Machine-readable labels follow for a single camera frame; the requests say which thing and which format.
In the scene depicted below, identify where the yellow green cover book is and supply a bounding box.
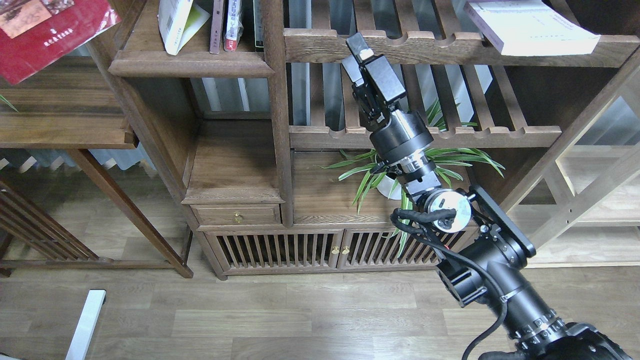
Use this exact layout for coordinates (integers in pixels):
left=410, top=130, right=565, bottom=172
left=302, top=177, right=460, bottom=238
left=157, top=0, right=211, bottom=56

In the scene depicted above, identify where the dark wooden side table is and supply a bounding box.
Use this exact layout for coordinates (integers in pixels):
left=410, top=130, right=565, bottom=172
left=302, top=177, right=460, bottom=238
left=1, top=56, right=194, bottom=279

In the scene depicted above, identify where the green spider plant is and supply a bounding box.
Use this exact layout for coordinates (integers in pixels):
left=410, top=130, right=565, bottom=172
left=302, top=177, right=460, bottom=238
left=320, top=93, right=505, bottom=258

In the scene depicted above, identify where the light wooden shelf unit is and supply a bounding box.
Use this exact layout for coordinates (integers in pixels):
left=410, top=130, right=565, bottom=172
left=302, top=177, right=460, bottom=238
left=495, top=63, right=639, bottom=267

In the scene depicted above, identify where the dark slatted wooden rack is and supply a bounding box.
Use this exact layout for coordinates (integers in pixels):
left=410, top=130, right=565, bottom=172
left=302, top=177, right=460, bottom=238
left=0, top=181, right=113, bottom=277

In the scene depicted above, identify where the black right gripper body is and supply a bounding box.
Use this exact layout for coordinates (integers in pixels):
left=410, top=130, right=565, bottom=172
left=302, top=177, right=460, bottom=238
left=342, top=55, right=434, bottom=168

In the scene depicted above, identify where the dark wooden bookshelf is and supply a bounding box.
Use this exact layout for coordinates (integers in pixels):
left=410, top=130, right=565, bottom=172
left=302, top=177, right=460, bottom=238
left=89, top=0, right=639, bottom=280

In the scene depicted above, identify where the maroon upright book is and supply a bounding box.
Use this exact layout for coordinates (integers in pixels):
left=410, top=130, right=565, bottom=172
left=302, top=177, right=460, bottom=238
left=209, top=0, right=226, bottom=55

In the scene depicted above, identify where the white lavender book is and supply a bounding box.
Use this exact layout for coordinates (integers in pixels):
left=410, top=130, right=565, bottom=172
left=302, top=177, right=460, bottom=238
left=464, top=0, right=601, bottom=57

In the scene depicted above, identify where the white plant pot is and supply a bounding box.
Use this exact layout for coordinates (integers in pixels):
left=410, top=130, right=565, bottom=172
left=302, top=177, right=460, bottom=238
left=375, top=174, right=403, bottom=200

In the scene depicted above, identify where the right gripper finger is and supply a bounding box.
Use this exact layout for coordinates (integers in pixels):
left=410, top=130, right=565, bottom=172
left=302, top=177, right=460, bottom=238
left=346, top=32, right=375, bottom=60

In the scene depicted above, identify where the dark upright book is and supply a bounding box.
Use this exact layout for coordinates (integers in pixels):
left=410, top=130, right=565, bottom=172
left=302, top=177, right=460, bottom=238
left=253, top=0, right=265, bottom=53

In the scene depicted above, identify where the red white upright book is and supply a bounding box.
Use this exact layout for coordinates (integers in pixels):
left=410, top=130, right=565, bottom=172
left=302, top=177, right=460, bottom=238
left=224, top=0, right=243, bottom=52

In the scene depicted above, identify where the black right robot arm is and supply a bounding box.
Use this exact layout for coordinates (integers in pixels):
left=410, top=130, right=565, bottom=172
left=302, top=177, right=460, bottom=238
left=342, top=33, right=629, bottom=360

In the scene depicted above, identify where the red cover book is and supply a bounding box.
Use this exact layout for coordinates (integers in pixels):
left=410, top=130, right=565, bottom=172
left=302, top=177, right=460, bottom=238
left=0, top=0, right=121, bottom=85

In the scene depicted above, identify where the white metal leg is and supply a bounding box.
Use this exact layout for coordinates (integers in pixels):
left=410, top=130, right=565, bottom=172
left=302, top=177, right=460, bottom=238
left=65, top=289, right=106, bottom=360

